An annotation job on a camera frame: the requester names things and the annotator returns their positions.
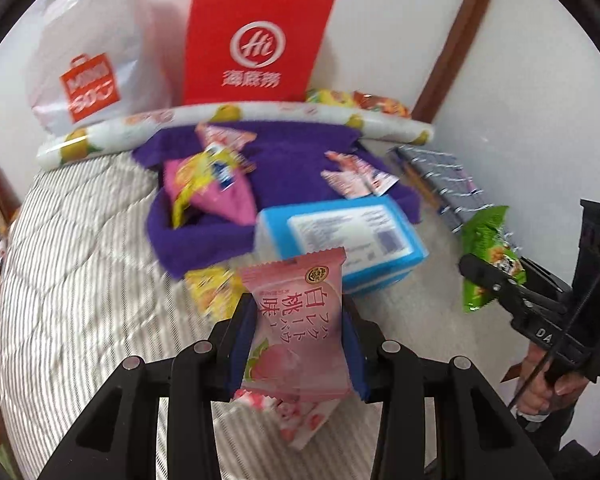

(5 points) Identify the green snack packet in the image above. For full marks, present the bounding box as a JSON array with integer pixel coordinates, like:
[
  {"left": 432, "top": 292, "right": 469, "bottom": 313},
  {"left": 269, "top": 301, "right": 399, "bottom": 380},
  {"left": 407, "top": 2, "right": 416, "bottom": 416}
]
[{"left": 460, "top": 206, "right": 528, "bottom": 315}]

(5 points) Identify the large pink snack packet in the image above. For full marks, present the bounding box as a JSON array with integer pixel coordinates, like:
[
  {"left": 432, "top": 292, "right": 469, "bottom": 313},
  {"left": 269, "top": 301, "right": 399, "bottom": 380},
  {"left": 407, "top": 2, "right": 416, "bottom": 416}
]
[{"left": 162, "top": 157, "right": 258, "bottom": 226}]

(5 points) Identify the rolled lemon print table cover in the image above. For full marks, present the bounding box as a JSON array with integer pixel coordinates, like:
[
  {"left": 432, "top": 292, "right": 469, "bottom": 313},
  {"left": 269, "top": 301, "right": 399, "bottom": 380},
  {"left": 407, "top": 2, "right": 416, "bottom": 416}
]
[{"left": 36, "top": 101, "right": 436, "bottom": 171}]

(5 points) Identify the striped bed cover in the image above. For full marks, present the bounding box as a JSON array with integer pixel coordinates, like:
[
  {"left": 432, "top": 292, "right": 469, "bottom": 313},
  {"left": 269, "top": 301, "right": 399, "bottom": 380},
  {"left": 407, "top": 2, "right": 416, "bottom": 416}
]
[{"left": 0, "top": 152, "right": 521, "bottom": 480}]

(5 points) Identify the yellow chips bag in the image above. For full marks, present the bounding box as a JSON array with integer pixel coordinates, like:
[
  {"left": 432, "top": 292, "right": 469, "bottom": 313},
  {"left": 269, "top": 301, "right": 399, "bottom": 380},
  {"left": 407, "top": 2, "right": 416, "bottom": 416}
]
[{"left": 305, "top": 89, "right": 361, "bottom": 108}]

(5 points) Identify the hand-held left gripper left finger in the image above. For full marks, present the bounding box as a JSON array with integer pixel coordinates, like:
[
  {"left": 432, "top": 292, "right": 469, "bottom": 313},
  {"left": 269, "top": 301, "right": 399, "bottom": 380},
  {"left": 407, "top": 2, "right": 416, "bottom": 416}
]
[{"left": 35, "top": 295, "right": 261, "bottom": 480}]

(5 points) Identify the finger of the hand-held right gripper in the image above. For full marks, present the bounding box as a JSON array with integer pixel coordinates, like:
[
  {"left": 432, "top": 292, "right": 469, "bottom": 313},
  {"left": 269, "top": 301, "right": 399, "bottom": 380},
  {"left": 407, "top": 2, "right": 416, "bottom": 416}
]
[
  {"left": 457, "top": 254, "right": 536, "bottom": 311},
  {"left": 520, "top": 257, "right": 573, "bottom": 303}
]

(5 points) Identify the brown wooden door frame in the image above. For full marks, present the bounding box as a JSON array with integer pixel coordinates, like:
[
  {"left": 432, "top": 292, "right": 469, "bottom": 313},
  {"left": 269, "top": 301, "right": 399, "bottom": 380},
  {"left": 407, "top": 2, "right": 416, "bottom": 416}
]
[{"left": 411, "top": 0, "right": 503, "bottom": 121}]

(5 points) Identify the purple towel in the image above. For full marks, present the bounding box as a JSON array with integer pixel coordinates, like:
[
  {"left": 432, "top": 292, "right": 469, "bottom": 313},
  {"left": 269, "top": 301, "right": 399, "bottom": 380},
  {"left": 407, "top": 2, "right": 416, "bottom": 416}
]
[{"left": 132, "top": 120, "right": 423, "bottom": 281}]

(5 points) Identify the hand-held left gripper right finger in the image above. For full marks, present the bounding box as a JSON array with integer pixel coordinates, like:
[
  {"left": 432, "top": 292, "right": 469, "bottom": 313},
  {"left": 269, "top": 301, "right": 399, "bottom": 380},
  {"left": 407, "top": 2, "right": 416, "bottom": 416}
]
[{"left": 341, "top": 300, "right": 546, "bottom": 480}]

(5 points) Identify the yellow snack packet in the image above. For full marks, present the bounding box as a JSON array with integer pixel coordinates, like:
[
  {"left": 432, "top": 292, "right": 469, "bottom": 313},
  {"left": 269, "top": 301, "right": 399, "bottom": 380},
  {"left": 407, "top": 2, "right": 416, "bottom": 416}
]
[
  {"left": 170, "top": 145, "right": 241, "bottom": 226},
  {"left": 185, "top": 267, "right": 246, "bottom": 321}
]

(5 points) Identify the grey plaid folded cloth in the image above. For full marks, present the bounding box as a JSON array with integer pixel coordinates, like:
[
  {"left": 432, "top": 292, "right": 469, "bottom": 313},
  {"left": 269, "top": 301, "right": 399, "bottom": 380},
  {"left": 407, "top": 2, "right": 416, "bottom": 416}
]
[{"left": 387, "top": 144, "right": 486, "bottom": 233}]

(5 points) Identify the person's right forearm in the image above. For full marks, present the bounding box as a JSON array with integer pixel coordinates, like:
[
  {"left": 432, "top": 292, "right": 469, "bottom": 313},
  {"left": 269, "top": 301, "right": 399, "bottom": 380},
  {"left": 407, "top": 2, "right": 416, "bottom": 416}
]
[{"left": 515, "top": 400, "right": 600, "bottom": 480}]

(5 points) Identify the person's right hand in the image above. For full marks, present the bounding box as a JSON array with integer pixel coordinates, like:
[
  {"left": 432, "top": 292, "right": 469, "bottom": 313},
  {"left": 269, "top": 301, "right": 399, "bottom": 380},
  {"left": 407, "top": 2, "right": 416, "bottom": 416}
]
[{"left": 522, "top": 342, "right": 588, "bottom": 417}]

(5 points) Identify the blue tissue box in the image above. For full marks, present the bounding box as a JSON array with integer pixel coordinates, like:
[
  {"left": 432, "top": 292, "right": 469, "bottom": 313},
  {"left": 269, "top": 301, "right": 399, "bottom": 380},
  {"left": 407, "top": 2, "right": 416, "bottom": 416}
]
[{"left": 254, "top": 195, "right": 428, "bottom": 296}]

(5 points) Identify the slim white red snack packet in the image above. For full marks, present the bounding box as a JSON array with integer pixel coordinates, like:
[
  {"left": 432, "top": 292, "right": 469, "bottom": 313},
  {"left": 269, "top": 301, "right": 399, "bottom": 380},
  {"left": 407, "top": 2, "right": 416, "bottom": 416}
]
[
  {"left": 365, "top": 165, "right": 400, "bottom": 197},
  {"left": 321, "top": 150, "right": 376, "bottom": 198}
]

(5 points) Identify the red chips bag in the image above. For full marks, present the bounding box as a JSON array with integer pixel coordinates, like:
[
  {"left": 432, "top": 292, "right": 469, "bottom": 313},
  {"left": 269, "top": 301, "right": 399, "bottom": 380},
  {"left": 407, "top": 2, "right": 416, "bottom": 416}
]
[{"left": 352, "top": 91, "right": 412, "bottom": 120}]

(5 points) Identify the pink peach snack packet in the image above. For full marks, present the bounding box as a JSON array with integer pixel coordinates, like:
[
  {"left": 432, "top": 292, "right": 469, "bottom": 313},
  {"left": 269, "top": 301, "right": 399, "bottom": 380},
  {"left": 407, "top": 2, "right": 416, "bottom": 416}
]
[{"left": 236, "top": 247, "right": 356, "bottom": 403}]

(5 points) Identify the red paper bag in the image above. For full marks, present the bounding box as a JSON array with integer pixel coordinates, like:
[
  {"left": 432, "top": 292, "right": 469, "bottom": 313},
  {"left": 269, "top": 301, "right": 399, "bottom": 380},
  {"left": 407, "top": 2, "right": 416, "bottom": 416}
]
[{"left": 182, "top": 0, "right": 336, "bottom": 106}]

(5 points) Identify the white plastic shopping bag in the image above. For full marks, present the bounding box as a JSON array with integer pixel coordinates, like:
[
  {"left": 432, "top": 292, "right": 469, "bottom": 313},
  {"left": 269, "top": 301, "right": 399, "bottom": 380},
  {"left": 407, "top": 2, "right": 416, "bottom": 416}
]
[{"left": 25, "top": 0, "right": 186, "bottom": 128}]

